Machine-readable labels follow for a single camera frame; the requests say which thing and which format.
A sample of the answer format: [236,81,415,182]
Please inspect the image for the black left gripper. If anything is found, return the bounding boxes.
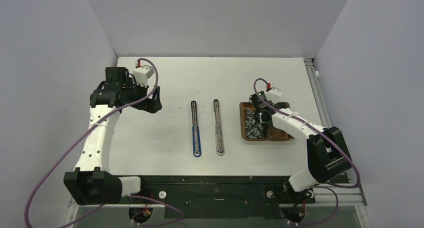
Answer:
[121,78,162,113]

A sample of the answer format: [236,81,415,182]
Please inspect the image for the brown wooden tray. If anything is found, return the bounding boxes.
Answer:
[239,102,294,142]

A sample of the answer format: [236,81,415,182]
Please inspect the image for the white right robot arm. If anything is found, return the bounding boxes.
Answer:
[250,92,352,202]

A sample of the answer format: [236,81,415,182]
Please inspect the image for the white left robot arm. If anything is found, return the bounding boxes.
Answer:
[63,65,162,205]

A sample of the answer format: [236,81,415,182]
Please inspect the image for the pile of grey staples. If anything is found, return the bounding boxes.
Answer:
[245,108,266,139]

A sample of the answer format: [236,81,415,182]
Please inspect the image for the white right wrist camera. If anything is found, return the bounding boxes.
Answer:
[265,87,282,104]

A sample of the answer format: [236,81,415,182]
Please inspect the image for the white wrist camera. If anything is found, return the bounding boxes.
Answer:
[265,87,282,104]
[132,65,155,88]

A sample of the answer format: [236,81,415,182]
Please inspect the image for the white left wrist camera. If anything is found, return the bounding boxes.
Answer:
[132,65,155,88]

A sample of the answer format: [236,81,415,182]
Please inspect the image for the aluminium rail frame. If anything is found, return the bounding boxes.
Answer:
[67,58,372,228]

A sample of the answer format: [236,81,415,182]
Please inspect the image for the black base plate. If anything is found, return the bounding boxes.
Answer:
[120,176,328,222]

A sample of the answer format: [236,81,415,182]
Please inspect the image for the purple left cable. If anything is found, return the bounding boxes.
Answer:
[24,58,186,228]

